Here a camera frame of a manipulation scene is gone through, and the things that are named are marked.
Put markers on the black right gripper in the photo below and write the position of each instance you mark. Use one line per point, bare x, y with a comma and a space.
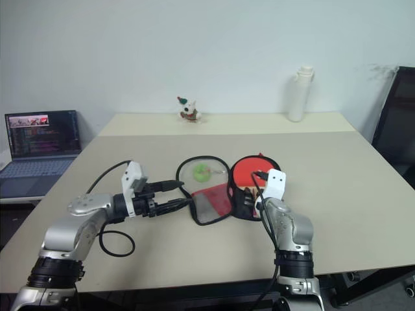
244, 209

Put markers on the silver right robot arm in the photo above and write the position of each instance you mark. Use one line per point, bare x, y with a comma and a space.
291, 230

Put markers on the open grey laptop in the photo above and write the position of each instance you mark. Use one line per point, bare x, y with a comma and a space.
39, 142

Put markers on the red table tennis paddle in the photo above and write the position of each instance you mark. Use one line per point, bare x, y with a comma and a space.
248, 171

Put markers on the chair caster wheel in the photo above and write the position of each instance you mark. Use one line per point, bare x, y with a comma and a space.
410, 287

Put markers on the black mesh paddle case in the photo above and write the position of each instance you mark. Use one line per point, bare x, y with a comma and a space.
204, 207

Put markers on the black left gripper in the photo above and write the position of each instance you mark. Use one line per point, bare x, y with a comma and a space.
147, 204

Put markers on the black table frame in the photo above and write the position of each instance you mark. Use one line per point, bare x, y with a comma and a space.
373, 288

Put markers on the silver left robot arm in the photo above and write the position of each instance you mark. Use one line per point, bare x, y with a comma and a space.
65, 233

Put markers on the white plush dog toy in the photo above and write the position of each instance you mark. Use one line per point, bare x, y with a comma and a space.
188, 111

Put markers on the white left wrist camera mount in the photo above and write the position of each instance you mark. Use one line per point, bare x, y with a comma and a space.
131, 175

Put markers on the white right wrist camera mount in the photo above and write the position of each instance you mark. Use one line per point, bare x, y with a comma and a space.
275, 184

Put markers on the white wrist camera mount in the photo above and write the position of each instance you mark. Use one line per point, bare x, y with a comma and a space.
275, 184
131, 175

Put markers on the white water bottle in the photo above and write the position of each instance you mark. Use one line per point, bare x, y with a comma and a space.
300, 97

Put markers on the black office chair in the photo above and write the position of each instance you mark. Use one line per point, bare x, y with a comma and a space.
397, 129

